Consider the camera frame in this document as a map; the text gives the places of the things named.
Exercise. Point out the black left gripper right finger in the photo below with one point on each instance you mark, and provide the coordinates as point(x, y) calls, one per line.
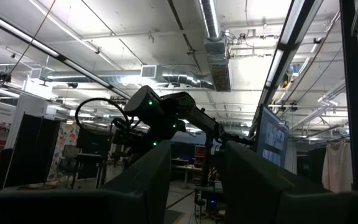
point(247, 186)

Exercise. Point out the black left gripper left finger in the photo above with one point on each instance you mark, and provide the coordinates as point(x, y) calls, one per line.
point(141, 186)

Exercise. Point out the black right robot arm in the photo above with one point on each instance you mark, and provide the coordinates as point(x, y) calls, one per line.
point(148, 105)

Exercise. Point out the background work desk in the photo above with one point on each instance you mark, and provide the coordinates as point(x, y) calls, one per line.
point(185, 168)

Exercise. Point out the computer monitor with blue screen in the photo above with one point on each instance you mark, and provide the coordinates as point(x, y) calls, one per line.
point(273, 137)

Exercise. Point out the floral patterned panel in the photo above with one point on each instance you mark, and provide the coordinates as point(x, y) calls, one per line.
point(68, 137)

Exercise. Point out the pale hanging cloth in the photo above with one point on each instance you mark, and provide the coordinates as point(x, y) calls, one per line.
point(336, 168)

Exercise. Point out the black partition panel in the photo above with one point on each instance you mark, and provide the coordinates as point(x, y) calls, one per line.
point(33, 149)

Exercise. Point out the white partition panel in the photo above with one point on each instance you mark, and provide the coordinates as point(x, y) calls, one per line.
point(33, 104)

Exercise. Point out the long LED light bar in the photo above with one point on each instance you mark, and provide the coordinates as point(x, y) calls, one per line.
point(292, 21)
point(17, 32)

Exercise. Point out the round silver air duct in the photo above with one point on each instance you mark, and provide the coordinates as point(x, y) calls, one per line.
point(172, 77)

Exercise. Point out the rectangular metal ventilation duct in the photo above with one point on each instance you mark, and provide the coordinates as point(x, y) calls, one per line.
point(217, 62)

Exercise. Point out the black aluminium rig frame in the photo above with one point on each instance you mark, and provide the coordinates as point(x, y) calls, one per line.
point(354, 93)

